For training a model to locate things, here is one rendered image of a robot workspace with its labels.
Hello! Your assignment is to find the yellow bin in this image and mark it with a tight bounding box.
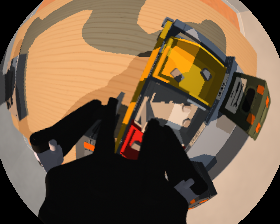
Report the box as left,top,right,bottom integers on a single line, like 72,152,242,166
151,36,227,107

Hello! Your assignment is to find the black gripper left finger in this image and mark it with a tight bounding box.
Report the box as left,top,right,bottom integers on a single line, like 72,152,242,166
29,92,125,197

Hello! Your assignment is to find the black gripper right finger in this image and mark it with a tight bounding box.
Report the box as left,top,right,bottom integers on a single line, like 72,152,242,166
137,101,208,205

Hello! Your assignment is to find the orange bar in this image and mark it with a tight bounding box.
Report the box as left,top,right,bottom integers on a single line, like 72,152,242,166
115,21,172,153

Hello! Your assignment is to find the dark grey shelf rack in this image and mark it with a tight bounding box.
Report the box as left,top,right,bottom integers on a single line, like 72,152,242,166
116,17,249,181

